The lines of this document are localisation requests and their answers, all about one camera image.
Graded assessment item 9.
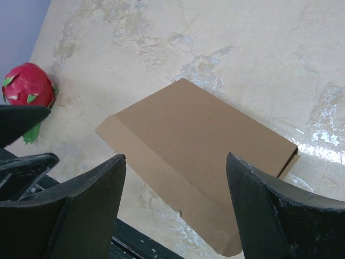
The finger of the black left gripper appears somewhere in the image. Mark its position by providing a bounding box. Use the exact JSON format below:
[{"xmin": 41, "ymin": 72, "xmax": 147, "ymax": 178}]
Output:
[
  {"xmin": 1, "ymin": 149, "xmax": 59, "ymax": 201},
  {"xmin": 1, "ymin": 105, "xmax": 51, "ymax": 147}
]

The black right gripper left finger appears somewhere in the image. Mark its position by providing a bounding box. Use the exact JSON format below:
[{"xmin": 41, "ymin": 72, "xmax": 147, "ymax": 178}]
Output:
[{"xmin": 1, "ymin": 154, "xmax": 126, "ymax": 258}]

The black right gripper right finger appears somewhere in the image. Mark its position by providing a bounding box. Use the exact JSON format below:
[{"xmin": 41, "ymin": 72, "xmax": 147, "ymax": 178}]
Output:
[{"xmin": 226, "ymin": 153, "xmax": 344, "ymax": 258}]

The brown cardboard box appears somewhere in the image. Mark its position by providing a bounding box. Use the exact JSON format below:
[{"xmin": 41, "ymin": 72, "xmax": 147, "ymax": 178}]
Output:
[{"xmin": 96, "ymin": 79, "xmax": 299, "ymax": 257}]

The red dragon fruit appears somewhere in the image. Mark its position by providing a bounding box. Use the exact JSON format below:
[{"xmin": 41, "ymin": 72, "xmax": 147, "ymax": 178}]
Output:
[{"xmin": 2, "ymin": 63, "xmax": 58, "ymax": 144}]

